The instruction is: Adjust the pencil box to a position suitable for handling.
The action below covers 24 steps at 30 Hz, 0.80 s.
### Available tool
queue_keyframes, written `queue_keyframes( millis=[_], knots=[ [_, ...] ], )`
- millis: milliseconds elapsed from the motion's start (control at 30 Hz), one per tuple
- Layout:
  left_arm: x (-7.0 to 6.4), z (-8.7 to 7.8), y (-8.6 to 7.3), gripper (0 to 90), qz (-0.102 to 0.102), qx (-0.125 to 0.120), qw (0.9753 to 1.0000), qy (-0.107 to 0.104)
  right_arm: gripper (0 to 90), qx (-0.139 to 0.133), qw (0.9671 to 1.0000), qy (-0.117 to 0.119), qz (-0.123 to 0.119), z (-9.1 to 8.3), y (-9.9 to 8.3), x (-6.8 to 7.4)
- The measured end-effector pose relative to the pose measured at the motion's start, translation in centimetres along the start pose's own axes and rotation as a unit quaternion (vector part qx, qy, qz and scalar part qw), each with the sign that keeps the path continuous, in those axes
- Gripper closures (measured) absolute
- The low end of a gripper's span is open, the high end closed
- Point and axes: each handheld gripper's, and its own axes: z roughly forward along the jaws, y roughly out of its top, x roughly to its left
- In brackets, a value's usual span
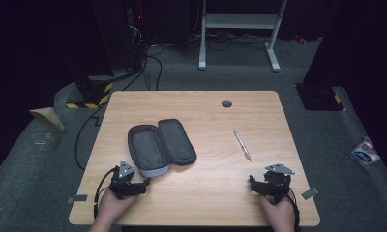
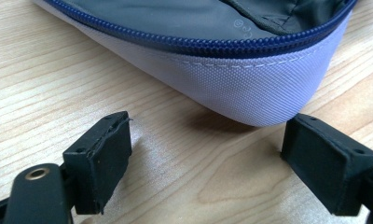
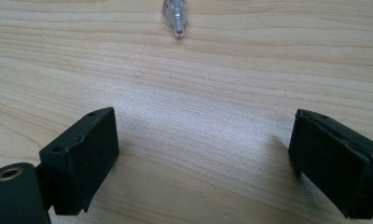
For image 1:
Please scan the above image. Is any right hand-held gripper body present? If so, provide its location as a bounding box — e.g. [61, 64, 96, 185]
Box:
[258, 162, 296, 205]

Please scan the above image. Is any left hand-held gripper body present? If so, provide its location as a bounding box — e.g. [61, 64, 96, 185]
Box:
[109, 159, 143, 200]

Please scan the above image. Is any person's right hand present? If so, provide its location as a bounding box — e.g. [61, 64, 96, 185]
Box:
[259, 193, 296, 232]

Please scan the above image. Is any grey tape strip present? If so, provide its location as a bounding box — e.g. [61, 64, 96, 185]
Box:
[66, 193, 89, 205]
[300, 187, 320, 201]

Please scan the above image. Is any silver pen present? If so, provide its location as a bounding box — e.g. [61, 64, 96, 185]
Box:
[232, 129, 253, 162]

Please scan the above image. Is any open dark grey pencil case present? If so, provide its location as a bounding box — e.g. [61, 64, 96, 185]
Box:
[127, 118, 198, 179]

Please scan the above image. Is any white and blue packet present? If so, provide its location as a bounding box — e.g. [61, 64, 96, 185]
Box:
[350, 135, 382, 167]

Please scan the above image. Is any black base with yellow stripes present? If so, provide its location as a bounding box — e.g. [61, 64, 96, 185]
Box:
[65, 74, 115, 110]
[295, 82, 346, 112]

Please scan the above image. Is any small red object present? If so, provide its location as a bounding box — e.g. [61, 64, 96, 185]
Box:
[293, 34, 310, 45]

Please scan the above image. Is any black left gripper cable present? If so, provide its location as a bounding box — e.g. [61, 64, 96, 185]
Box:
[92, 166, 121, 221]

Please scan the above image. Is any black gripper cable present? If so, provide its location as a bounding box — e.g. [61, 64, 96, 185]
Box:
[92, 166, 121, 221]
[283, 188, 302, 232]

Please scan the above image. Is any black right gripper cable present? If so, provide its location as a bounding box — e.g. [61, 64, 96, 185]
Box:
[283, 188, 302, 232]

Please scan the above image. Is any black floor cable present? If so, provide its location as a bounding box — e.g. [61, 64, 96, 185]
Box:
[74, 44, 164, 172]

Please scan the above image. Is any dark equipment rack with cables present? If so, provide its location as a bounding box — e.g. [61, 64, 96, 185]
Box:
[92, 0, 190, 73]

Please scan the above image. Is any white metal stand frame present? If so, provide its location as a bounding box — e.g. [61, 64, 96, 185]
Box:
[197, 0, 288, 73]

